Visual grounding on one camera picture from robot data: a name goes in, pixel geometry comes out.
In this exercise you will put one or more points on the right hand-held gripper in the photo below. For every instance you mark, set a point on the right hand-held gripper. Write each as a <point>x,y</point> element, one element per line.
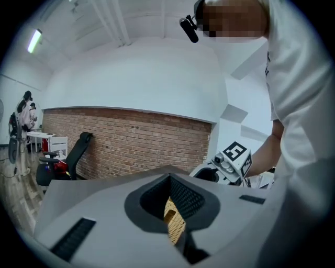
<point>236,162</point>

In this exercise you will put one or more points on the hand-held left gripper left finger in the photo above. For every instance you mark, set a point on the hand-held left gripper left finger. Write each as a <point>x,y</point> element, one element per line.
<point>104,209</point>

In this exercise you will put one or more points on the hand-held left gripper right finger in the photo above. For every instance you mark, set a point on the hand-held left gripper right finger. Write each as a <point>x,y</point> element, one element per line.
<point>235,217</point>

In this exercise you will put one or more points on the wicker basket organizer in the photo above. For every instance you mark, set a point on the wicker basket organizer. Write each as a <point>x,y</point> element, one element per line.
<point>174,222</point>

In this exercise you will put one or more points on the person's right forearm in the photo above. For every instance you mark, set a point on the person's right forearm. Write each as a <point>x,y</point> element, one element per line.
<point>264,151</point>

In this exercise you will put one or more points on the black office chair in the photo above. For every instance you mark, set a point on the black office chair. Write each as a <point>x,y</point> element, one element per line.
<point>76,154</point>

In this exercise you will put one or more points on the white slatted chair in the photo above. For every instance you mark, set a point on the white slatted chair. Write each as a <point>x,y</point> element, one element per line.
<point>58,146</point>

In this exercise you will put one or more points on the white table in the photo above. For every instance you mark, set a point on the white table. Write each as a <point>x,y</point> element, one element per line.
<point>39,134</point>

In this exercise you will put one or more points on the dark grey standing fan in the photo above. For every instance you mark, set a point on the dark grey standing fan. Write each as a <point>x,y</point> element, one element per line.
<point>13,150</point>

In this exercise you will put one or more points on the person's white t-shirt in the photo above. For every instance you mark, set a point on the person's white t-shirt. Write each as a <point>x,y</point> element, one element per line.
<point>308,104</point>

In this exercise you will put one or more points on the black and red bag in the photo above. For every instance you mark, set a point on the black and red bag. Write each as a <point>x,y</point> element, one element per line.
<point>13,124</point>

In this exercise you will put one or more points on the person's head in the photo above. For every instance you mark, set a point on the person's head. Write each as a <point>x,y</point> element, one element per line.
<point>235,18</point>

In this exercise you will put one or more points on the white ceiling pipes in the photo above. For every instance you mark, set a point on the white ceiling pipes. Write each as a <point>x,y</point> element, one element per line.
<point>115,21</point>

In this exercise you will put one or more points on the fluorescent ceiling light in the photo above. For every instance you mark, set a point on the fluorescent ceiling light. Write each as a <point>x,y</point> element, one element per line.
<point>34,42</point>

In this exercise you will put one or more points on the black head-worn camera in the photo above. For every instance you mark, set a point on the black head-worn camera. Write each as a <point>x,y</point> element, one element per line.
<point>189,30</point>

